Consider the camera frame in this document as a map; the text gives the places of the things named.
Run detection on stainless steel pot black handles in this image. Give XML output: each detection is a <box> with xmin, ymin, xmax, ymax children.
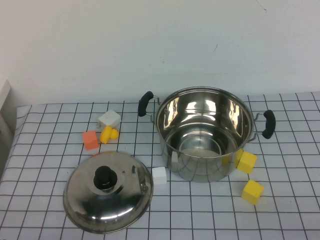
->
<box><xmin>137</xmin><ymin>86</ymin><xmax>277</xmax><ymax>184</ymax></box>

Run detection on yellow toy duck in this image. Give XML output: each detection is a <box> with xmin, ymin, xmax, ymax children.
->
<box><xmin>99</xmin><ymin>125</ymin><xmax>120</xmax><ymax>145</ymax></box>

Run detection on yellow foam cube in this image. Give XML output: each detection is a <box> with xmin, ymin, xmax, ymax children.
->
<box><xmin>241</xmin><ymin>179</ymin><xmax>265</xmax><ymax>206</ymax></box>
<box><xmin>236</xmin><ymin>150</ymin><xmax>258</xmax><ymax>174</ymax></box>

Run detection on white black grid tablecloth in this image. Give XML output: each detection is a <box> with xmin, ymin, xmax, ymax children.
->
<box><xmin>0</xmin><ymin>91</ymin><xmax>320</xmax><ymax>240</ymax></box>

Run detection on white furniture panel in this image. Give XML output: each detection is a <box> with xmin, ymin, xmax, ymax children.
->
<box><xmin>0</xmin><ymin>79</ymin><xmax>18</xmax><ymax>173</ymax></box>

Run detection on white power adapter plug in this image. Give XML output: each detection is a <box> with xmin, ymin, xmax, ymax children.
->
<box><xmin>96</xmin><ymin>109</ymin><xmax>122</xmax><ymax>130</ymax></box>

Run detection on orange foam cube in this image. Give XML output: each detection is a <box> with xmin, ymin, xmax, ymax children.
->
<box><xmin>82</xmin><ymin>130</ymin><xmax>100</xmax><ymax>151</ymax></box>

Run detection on white foam cube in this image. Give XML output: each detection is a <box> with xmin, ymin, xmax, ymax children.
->
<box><xmin>151</xmin><ymin>166</ymin><xmax>168</xmax><ymax>186</ymax></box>

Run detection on stainless steel lid black knob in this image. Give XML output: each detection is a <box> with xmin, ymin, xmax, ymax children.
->
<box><xmin>62</xmin><ymin>150</ymin><xmax>154</xmax><ymax>235</ymax></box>

